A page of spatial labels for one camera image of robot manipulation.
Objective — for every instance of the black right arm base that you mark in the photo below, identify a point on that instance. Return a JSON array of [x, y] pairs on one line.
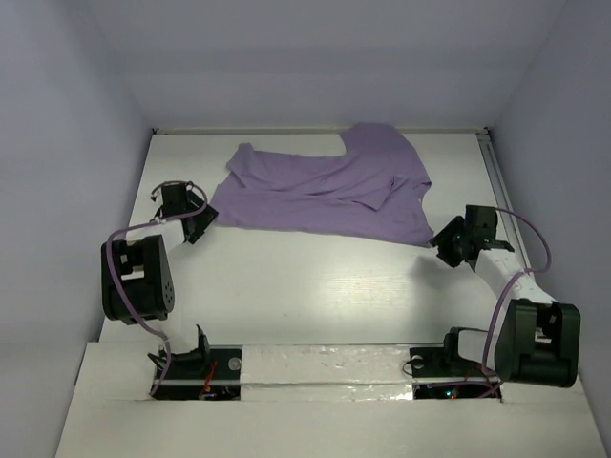
[[438, 361]]

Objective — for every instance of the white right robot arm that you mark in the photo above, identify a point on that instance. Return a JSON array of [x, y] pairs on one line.
[[532, 338]]

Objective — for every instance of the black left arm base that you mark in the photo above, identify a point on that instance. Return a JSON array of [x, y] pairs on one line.
[[206, 373]]

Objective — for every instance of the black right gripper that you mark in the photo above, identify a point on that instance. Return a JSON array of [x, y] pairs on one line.
[[449, 239]]

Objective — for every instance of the purple t shirt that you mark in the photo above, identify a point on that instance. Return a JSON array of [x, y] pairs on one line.
[[375, 190]]

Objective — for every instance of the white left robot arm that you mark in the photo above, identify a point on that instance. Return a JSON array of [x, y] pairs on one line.
[[136, 280]]

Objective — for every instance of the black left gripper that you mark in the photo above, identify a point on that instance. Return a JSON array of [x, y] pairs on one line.
[[205, 219]]

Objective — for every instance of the silver tape strip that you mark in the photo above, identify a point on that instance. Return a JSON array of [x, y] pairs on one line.
[[325, 373]]

